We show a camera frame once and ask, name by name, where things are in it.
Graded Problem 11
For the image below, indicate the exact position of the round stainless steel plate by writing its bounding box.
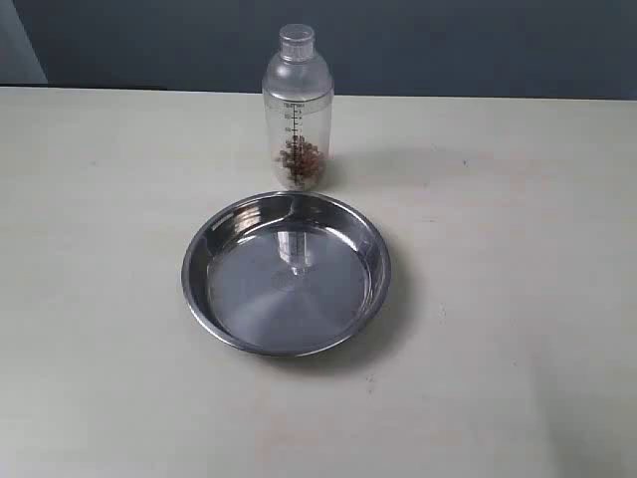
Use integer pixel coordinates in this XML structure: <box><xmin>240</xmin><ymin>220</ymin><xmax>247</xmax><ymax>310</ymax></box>
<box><xmin>181</xmin><ymin>191</ymin><xmax>392</xmax><ymax>358</ymax></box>

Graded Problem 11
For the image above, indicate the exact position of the clear plastic shaker bottle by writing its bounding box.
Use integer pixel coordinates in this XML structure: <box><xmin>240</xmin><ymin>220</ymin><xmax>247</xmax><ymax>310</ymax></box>
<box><xmin>262</xmin><ymin>24</ymin><xmax>334</xmax><ymax>191</ymax></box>

